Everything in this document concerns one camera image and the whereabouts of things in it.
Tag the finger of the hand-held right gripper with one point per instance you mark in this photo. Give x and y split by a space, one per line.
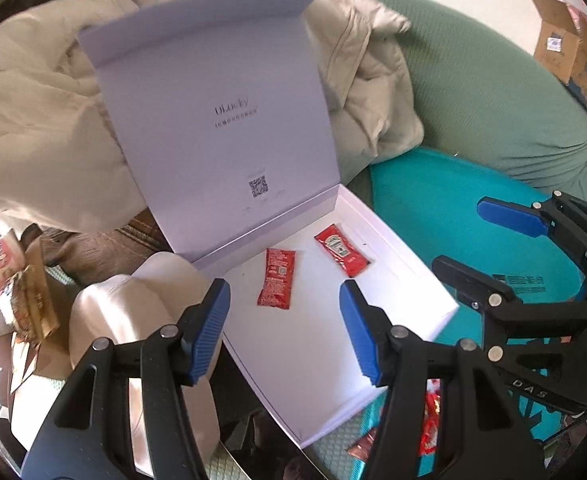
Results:
468 280
508 215

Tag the open brown cardboard box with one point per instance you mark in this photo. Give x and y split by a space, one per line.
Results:
43 365

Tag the red ketchup sachet tomato print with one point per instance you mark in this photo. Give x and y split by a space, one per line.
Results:
342 250

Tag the gold snack bag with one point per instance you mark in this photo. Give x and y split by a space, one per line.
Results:
33 305

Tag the white cardboard gift box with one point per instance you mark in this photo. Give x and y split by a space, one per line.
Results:
223 85

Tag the brown plaid cloth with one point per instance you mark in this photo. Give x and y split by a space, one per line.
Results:
143 232

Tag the beige puffer jacket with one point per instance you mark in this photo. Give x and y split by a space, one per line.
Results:
23 110

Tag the dark red snack packet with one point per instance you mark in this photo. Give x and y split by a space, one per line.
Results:
363 445

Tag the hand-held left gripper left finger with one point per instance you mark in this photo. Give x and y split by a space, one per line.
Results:
211 330

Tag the green sofa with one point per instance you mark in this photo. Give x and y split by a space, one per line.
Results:
473 85

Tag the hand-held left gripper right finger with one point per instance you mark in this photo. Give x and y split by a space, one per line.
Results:
358 335

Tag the red sauce sachet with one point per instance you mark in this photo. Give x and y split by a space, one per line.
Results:
276 277

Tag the brown cardboard box blue print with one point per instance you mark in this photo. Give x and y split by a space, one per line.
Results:
568 45

